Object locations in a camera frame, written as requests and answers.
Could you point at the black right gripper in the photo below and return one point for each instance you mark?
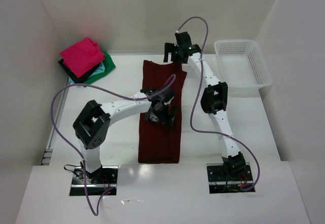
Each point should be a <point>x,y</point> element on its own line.
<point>172,49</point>

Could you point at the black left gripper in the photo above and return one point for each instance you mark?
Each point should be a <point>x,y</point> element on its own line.
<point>160,115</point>

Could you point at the dark red t shirt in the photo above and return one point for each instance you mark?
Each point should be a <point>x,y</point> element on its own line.
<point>158,143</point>

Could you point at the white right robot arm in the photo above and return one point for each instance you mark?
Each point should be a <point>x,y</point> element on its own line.
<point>213,101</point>

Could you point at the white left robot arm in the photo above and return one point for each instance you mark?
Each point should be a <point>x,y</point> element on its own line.
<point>92,124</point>

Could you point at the green folded t shirt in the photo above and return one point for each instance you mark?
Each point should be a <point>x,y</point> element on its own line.
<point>109,67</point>

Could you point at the light blue folded t shirt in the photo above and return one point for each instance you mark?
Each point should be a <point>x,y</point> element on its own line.
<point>100,69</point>

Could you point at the white plastic basket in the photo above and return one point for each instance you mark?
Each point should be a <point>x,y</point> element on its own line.
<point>242,64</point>

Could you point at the black folded t shirt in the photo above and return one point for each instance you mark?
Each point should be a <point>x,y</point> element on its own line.
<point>73,77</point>

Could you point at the pink folded t shirt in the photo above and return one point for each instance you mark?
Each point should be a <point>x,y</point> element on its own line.
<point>82,56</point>

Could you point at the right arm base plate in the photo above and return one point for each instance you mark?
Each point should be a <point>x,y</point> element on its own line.
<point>221,183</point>

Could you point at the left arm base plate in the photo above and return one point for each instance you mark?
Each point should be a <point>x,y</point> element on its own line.
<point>96,185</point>

